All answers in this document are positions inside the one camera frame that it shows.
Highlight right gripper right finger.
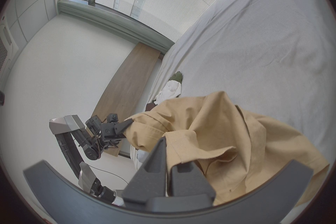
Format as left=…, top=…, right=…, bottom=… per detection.
left=171, top=162, right=216, bottom=205

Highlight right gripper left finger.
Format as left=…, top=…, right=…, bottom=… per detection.
left=123, top=136, right=168, bottom=209

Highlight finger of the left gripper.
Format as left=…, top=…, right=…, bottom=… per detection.
left=115, top=118, right=133, bottom=135

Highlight tan shorts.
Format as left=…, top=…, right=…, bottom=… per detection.
left=123, top=90, right=330, bottom=206

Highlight bed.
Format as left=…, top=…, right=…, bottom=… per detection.
left=90, top=0, right=336, bottom=173

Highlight white garment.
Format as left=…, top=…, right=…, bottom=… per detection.
left=155, top=81, right=182, bottom=105

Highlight green garment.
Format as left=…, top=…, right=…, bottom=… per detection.
left=169, top=71, right=184, bottom=84

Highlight grey-green curtain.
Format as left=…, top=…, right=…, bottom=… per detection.
left=57, top=0, right=176, bottom=54

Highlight white ceiling air vent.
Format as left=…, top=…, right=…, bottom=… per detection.
left=0, top=16, right=19, bottom=79

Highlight black cable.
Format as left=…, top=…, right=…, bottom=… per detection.
left=88, top=165, right=130, bottom=184

